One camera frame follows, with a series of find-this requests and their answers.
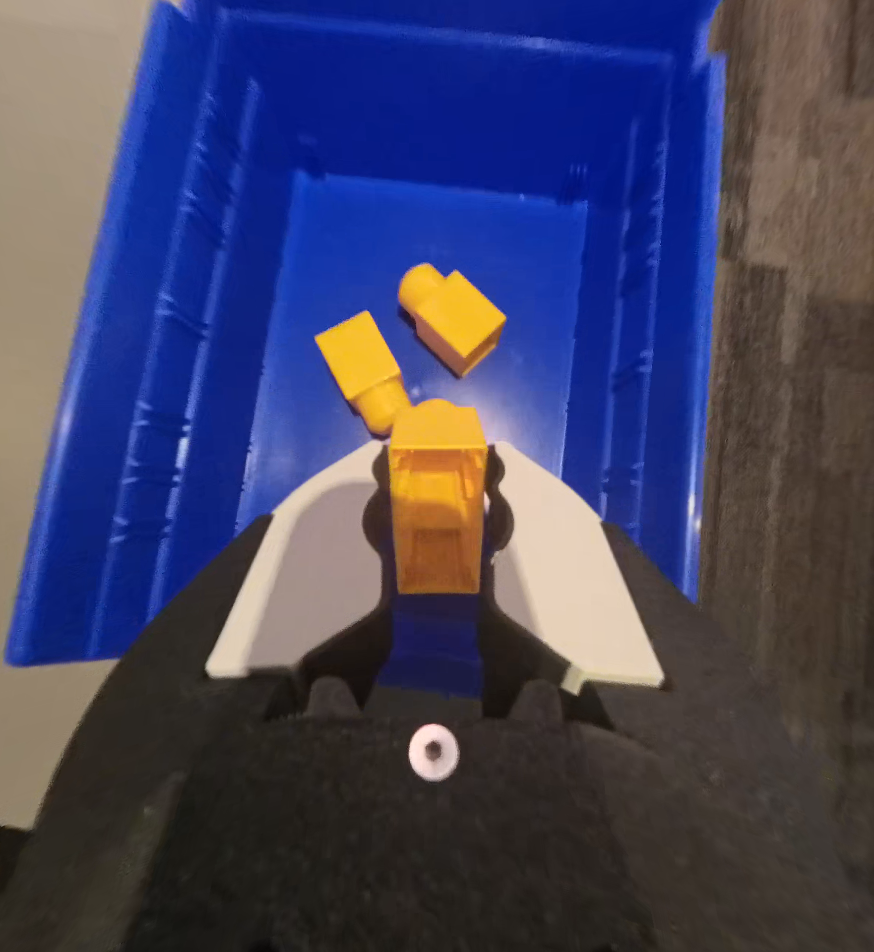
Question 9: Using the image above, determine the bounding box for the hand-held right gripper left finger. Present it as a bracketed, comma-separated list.
[205, 439, 395, 681]

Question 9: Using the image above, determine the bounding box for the yellow two-stud mega block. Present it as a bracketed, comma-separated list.
[388, 398, 490, 596]

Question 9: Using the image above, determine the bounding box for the blue plastic bin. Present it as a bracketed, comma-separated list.
[4, 0, 728, 702]

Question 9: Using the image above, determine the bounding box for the yellow one-stud mega block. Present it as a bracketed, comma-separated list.
[314, 310, 412, 437]
[398, 262, 507, 376]

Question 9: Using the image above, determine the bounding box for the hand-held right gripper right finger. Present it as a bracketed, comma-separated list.
[480, 439, 666, 696]

